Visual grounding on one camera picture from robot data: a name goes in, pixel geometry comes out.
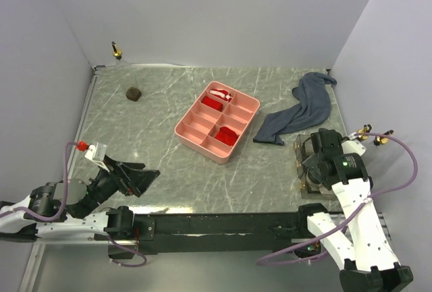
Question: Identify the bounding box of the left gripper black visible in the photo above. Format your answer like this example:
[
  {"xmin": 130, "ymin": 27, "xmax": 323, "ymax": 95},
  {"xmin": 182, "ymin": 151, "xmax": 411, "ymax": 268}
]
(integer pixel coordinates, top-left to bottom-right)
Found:
[{"xmin": 77, "ymin": 154, "xmax": 160, "ymax": 218}]

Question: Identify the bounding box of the oil bottle gold spout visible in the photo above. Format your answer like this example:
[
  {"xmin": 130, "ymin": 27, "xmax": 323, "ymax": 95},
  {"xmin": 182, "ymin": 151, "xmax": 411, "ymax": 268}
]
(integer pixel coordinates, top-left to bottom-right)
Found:
[{"xmin": 373, "ymin": 129, "xmax": 394, "ymax": 147}]

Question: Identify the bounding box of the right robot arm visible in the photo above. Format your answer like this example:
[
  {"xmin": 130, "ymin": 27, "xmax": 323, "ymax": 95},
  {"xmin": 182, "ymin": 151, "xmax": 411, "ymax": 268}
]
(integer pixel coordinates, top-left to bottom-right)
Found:
[{"xmin": 295, "ymin": 129, "xmax": 413, "ymax": 291}]

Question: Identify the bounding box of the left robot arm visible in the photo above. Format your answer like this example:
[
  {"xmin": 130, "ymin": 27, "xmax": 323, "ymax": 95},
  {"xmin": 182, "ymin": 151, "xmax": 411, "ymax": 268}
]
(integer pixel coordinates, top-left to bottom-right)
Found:
[{"xmin": 1, "ymin": 156, "xmax": 161, "ymax": 242}]

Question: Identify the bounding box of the clear acrylic organizer rack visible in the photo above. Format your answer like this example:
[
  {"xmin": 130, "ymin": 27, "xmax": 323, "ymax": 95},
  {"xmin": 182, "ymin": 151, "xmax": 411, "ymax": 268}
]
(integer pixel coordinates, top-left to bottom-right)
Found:
[{"xmin": 293, "ymin": 134, "xmax": 337, "ymax": 200}]

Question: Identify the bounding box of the blue grey towel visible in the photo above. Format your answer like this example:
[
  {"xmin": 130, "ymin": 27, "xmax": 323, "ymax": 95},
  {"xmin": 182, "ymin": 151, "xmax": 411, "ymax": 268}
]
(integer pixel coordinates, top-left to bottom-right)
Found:
[{"xmin": 253, "ymin": 72, "xmax": 337, "ymax": 146}]

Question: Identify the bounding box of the pink divided tray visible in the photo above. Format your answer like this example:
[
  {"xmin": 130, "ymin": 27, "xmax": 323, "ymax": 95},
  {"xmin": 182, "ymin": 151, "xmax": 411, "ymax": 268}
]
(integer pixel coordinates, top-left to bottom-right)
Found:
[{"xmin": 175, "ymin": 81, "xmax": 261, "ymax": 165}]

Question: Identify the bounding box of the red knitted cloth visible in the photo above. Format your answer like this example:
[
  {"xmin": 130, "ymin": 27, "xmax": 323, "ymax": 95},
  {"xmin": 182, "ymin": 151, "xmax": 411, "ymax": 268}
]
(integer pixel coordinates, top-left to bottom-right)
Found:
[{"xmin": 215, "ymin": 126, "xmax": 239, "ymax": 146}]

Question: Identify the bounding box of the red folded cloth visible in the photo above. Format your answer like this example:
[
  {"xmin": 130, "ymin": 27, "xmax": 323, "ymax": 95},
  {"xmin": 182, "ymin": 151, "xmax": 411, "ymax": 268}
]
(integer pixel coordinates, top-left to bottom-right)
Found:
[{"xmin": 201, "ymin": 96, "xmax": 223, "ymax": 112}]

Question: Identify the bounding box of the red white striped cloth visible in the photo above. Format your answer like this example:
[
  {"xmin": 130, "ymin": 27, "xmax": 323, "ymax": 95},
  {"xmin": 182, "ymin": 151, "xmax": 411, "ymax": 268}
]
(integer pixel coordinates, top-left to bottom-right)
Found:
[{"xmin": 209, "ymin": 89, "xmax": 233, "ymax": 102}]

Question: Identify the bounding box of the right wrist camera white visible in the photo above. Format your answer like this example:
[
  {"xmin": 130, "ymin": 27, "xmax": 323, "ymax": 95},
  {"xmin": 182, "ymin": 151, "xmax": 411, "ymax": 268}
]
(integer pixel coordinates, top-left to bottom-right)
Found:
[{"xmin": 342, "ymin": 133, "xmax": 367, "ymax": 156}]

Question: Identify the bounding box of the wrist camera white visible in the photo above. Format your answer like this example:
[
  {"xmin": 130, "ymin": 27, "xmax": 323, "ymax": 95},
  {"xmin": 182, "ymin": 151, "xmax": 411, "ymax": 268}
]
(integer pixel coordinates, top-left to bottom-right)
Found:
[
  {"xmin": 76, "ymin": 141, "xmax": 109, "ymax": 171},
  {"xmin": 342, "ymin": 133, "xmax": 367, "ymax": 156}
]

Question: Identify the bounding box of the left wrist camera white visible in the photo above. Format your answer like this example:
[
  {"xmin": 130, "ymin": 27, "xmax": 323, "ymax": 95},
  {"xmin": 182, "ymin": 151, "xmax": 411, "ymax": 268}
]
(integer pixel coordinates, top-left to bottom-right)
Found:
[{"xmin": 76, "ymin": 141, "xmax": 109, "ymax": 171}]

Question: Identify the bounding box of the black table front rail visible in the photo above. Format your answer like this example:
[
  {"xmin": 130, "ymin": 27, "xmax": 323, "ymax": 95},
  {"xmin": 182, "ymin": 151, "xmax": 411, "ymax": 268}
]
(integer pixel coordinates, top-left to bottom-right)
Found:
[{"xmin": 104, "ymin": 212, "xmax": 313, "ymax": 255}]

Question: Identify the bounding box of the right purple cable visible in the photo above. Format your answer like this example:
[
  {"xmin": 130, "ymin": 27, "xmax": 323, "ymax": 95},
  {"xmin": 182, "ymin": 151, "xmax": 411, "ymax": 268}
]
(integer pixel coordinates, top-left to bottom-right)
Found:
[{"xmin": 256, "ymin": 132, "xmax": 419, "ymax": 266}]

